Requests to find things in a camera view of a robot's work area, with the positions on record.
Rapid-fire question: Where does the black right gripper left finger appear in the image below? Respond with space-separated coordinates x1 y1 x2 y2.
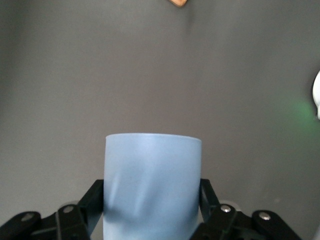
0 178 105 240

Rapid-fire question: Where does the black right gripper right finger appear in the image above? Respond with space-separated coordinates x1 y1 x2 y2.
196 178 309 240

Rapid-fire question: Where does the light blue plastic cup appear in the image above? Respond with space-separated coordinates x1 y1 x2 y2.
102 132 203 240

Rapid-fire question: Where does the wooden mug stand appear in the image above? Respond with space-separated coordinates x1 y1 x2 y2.
167 0 189 9

